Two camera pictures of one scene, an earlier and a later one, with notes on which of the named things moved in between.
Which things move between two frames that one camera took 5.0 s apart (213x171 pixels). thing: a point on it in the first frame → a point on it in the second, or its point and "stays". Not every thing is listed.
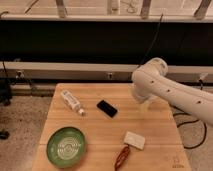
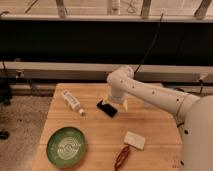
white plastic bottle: x=73 y=103 stays
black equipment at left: x=5 y=92 stays
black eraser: x=107 y=108 stays
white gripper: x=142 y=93 → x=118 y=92
